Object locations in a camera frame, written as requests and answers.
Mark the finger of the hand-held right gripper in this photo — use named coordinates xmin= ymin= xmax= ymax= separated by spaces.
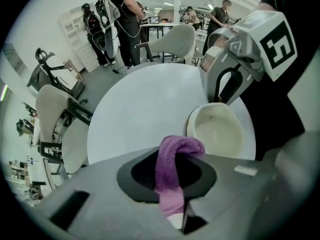
xmin=199 ymin=46 xmax=237 ymax=104
xmin=218 ymin=63 xmax=254 ymax=107

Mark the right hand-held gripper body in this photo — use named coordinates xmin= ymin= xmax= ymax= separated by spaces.
xmin=207 ymin=8 xmax=299 ymax=83

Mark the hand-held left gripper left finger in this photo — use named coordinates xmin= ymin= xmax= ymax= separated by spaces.
xmin=34 ymin=146 xmax=185 ymax=240

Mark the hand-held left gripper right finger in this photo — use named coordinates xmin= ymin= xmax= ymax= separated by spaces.
xmin=176 ymin=153 xmax=277 ymax=240

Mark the cream mug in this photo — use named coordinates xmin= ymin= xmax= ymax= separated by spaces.
xmin=185 ymin=102 xmax=245 ymax=159

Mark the purple cloth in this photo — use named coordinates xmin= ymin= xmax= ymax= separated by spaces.
xmin=154 ymin=134 xmax=206 ymax=218

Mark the person's right forearm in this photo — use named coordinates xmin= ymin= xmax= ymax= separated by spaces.
xmin=256 ymin=0 xmax=277 ymax=12

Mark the person's black shirt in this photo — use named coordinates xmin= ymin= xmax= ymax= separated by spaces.
xmin=237 ymin=0 xmax=320 ymax=161

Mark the white backpack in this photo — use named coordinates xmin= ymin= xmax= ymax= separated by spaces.
xmin=95 ymin=0 xmax=121 ymax=59

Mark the white shelf cabinet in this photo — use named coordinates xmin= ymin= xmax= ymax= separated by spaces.
xmin=58 ymin=5 xmax=99 ymax=74

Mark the beige chair with black frame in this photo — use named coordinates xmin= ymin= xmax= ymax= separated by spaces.
xmin=136 ymin=23 xmax=197 ymax=65
xmin=34 ymin=83 xmax=94 ymax=176

